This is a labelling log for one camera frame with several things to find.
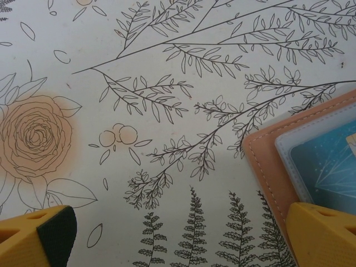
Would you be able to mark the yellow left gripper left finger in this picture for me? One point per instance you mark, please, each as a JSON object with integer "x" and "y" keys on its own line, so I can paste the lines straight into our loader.
{"x": 22, "y": 244}

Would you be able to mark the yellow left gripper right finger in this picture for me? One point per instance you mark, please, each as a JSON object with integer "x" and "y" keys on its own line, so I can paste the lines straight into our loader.
{"x": 325, "y": 239}

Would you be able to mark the blue credit card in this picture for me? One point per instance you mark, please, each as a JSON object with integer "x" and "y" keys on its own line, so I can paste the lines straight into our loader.
{"x": 328, "y": 167}

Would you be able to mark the floral patterned tablecloth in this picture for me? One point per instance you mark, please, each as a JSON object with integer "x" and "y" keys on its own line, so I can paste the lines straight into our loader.
{"x": 139, "y": 83}

